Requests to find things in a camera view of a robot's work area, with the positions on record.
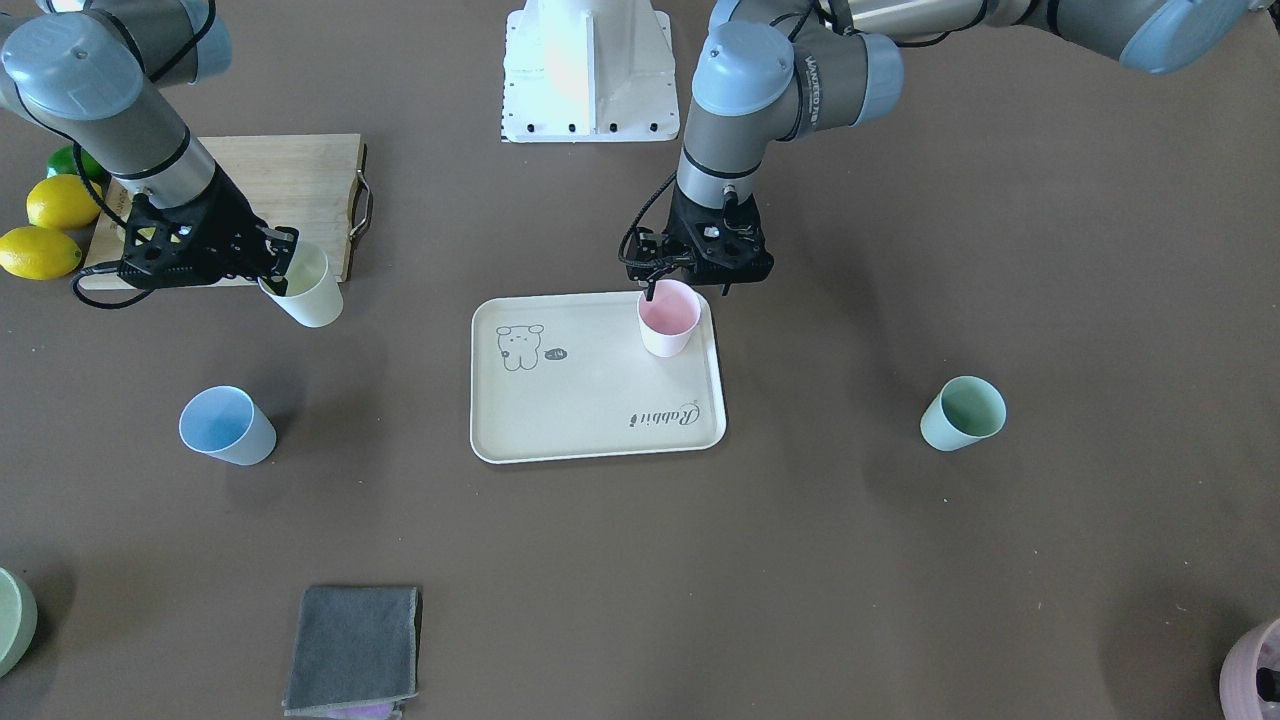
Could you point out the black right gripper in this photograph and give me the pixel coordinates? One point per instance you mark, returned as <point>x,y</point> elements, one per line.
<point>232,226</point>

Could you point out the cream rabbit tray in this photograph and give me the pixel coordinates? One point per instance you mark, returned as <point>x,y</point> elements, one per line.
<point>564,376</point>

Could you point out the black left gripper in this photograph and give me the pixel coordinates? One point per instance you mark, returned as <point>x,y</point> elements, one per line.
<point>655,262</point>

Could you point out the green bowl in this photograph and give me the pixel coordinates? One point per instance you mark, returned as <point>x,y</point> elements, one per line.
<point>19,616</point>

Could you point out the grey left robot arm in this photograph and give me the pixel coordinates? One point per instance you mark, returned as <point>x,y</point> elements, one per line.
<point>783,70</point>

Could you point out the pink mixing bowl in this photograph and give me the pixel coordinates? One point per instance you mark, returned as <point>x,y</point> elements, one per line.
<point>1249,676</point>

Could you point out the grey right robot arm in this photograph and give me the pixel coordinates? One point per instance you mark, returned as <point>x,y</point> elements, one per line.
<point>95,75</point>

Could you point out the pink plastic cup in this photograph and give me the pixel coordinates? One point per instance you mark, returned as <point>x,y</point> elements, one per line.
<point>666,324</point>

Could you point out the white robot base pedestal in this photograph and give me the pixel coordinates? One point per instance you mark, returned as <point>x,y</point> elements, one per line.
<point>588,71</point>

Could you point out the green plastic cup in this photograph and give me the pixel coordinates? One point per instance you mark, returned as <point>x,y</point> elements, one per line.
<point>966,410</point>

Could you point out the wooden cutting board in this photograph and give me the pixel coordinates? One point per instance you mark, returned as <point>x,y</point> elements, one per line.
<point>314,183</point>

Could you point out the grey folded cloth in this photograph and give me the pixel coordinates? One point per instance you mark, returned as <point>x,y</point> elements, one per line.
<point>355,652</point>

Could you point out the blue plastic cup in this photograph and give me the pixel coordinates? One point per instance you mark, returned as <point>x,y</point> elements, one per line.
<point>224,422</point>

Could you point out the whole lemon near board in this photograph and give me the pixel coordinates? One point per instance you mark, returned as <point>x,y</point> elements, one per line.
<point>61,203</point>

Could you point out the green lime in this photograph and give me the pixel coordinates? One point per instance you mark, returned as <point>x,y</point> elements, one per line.
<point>62,162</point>

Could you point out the pale yellow plastic cup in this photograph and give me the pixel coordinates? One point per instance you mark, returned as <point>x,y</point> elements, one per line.
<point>312,295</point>

